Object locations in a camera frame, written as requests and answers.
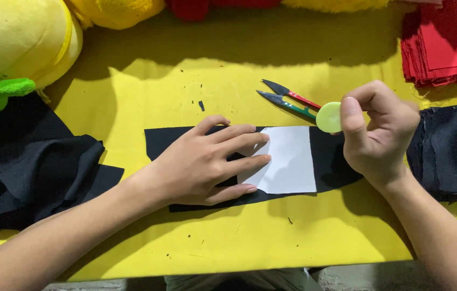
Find person's right hand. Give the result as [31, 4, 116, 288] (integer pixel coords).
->
[339, 79, 421, 189]

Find person's left hand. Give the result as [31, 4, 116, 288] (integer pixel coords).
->
[147, 115, 273, 207]

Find round green tailor's chalk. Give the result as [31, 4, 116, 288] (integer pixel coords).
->
[316, 101, 342, 134]

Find black fabric strip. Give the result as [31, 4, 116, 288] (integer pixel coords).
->
[144, 125, 365, 213]

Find white paper template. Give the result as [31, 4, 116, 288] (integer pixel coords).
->
[237, 126, 317, 195]

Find stack of black fabric pieces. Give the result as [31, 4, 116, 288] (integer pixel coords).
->
[406, 104, 457, 204]

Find yellow table cloth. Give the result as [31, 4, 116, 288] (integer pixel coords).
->
[0, 4, 457, 283]

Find stack of red fabric pieces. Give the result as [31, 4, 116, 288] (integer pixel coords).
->
[399, 0, 457, 88]

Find red and green thread snips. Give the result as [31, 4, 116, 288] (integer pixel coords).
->
[256, 79, 323, 120]

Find person's grey trousers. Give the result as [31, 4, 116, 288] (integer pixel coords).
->
[164, 268, 324, 291]

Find crumpled black fabric pile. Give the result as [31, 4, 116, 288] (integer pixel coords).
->
[0, 92, 125, 252]

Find red plush toy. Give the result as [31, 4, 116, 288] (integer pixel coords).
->
[166, 0, 282, 22]

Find fuzzy yellow plush toy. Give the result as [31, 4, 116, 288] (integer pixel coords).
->
[64, 0, 167, 31]

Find large yellow plush toy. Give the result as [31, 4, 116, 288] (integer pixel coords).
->
[0, 0, 84, 114]

